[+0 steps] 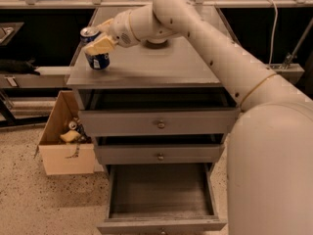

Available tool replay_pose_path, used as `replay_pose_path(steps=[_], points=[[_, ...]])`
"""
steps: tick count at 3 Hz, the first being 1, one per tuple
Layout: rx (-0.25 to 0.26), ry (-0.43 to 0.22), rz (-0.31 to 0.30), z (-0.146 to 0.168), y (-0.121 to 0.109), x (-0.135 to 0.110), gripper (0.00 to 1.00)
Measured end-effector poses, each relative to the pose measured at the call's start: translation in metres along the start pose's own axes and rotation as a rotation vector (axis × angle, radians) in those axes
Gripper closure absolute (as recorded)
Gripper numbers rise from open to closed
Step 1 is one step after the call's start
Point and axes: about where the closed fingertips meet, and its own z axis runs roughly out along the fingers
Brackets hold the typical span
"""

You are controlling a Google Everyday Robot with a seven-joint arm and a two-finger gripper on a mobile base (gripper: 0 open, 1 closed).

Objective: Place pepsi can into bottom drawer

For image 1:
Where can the grey drawer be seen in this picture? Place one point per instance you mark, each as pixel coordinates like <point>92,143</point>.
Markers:
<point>161,199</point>
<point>160,149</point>
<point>159,111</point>

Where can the yellow object in box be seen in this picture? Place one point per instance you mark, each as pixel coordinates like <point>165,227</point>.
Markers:
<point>70,136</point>

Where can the blue pepsi can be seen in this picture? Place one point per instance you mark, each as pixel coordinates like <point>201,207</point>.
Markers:
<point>96,62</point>

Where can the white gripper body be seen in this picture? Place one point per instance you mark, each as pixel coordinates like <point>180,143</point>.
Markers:
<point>119,29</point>

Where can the grey middle drawer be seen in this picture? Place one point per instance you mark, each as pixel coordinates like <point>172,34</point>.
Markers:
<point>160,149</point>

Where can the grey top drawer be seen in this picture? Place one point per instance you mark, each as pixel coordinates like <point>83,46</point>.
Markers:
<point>159,111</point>

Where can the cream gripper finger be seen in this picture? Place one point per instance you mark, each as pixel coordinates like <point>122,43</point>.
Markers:
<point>101,45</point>
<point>105,26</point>

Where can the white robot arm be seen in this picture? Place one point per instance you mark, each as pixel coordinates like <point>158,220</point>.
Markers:
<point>270,149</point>

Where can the black cloth on shelf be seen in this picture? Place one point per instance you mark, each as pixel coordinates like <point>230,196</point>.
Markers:
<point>20,67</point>

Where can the cardboard box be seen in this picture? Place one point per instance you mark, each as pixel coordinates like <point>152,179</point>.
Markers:
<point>60,150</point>

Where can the grey drawer cabinet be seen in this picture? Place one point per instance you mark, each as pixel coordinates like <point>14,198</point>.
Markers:
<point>174,65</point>

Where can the white ceramic bowl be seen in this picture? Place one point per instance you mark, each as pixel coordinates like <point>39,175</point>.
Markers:
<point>156,41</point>

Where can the grey bottom drawer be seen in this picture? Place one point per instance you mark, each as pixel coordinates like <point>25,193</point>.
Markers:
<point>161,199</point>

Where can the can in cardboard box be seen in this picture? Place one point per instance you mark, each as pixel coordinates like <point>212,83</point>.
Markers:
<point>72,125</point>

